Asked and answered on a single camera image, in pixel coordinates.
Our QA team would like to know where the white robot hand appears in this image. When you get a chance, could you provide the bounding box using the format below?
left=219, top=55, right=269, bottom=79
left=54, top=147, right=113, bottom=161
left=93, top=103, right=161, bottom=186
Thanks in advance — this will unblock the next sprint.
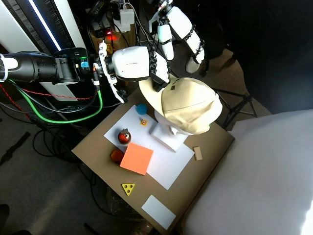
left=157, top=6, right=206, bottom=74
left=111, top=46, right=175, bottom=93

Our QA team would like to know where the beige baseball cap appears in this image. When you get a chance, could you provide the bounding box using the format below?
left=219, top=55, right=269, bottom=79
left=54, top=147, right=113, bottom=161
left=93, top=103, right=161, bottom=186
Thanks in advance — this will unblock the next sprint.
left=138, top=77, right=223, bottom=135

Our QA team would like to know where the white mannequin head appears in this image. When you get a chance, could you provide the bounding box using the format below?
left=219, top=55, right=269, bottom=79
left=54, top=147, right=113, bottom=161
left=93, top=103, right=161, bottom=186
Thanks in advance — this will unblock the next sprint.
left=150, top=109, right=211, bottom=153

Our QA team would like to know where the blue ball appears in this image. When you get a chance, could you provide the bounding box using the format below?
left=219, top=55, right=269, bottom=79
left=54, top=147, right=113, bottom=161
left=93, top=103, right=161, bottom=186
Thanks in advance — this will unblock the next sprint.
left=135, top=103, right=148, bottom=116

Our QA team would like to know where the white power adapter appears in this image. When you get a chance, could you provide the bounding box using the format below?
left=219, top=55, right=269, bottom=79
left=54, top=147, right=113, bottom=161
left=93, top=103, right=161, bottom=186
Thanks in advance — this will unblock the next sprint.
left=119, top=2, right=136, bottom=25

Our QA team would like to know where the red bird toy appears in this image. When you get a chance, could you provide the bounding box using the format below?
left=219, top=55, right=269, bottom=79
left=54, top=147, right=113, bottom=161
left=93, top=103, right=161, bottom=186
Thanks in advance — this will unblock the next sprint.
left=117, top=128, right=132, bottom=145

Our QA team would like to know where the orange toy fruit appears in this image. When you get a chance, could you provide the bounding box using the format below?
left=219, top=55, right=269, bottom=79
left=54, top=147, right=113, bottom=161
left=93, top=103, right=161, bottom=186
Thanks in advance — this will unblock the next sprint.
left=110, top=149, right=125, bottom=164

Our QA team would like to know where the orange cube block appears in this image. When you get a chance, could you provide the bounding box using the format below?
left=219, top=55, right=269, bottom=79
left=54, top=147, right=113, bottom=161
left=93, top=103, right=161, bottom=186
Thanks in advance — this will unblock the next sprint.
left=119, top=142, right=154, bottom=176

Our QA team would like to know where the black tripod stand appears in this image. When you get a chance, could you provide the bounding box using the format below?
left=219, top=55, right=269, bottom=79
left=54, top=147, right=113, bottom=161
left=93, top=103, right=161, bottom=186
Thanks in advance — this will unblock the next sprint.
left=212, top=87, right=259, bottom=130

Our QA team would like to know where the large white paper sheet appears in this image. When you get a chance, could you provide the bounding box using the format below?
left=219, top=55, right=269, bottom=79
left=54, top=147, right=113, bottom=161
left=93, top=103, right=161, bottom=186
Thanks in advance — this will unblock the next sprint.
left=103, top=104, right=195, bottom=191

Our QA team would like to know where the plain wooden block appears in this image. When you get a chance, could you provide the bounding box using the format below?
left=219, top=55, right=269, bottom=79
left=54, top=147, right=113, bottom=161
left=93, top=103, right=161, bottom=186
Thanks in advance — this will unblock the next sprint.
left=193, top=146, right=203, bottom=161

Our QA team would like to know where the yellow triangle block with holes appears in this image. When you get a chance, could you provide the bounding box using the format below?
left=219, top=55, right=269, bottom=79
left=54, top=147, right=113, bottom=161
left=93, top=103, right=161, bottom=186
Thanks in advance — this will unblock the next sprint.
left=121, top=183, right=135, bottom=196

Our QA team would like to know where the small white card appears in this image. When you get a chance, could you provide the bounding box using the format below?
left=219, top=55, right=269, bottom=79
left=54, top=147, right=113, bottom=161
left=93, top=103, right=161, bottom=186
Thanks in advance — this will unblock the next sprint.
left=141, top=194, right=177, bottom=224

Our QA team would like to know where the white backdrop cloth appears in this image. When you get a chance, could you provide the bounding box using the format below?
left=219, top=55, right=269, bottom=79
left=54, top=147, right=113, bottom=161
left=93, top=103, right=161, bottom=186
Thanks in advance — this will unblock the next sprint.
left=180, top=109, right=313, bottom=235

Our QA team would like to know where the green cable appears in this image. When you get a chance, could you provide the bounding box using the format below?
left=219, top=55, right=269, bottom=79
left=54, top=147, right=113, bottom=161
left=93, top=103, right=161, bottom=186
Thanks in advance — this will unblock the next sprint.
left=7, top=78, right=103, bottom=124

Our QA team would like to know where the red cable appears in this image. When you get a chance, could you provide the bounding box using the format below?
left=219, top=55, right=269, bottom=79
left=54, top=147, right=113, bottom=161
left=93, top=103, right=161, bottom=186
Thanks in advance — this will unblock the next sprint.
left=0, top=83, right=96, bottom=118

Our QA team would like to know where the black strap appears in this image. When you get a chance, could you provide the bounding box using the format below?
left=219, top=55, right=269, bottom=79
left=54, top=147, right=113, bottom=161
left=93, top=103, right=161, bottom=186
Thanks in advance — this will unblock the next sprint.
left=0, top=132, right=31, bottom=166

